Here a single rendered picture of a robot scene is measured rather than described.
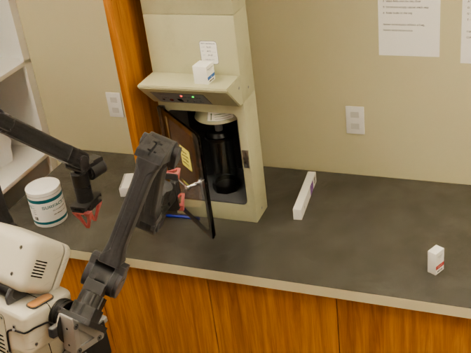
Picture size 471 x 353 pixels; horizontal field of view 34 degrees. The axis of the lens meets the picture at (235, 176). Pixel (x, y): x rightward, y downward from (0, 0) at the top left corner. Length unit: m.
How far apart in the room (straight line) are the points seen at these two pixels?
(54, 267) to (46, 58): 1.48
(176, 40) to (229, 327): 1.00
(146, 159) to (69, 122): 1.56
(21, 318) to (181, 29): 1.05
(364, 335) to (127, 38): 1.24
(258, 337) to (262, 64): 1.02
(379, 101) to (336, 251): 0.62
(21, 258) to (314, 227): 1.09
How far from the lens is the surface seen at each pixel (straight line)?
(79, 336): 2.07
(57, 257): 2.12
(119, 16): 2.55
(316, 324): 2.60
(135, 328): 2.96
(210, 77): 2.48
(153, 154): 1.98
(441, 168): 2.97
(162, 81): 2.54
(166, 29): 2.56
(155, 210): 2.28
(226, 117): 2.64
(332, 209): 2.81
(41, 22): 3.37
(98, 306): 2.07
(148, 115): 2.74
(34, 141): 2.36
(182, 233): 2.77
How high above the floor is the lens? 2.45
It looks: 29 degrees down
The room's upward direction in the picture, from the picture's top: 7 degrees counter-clockwise
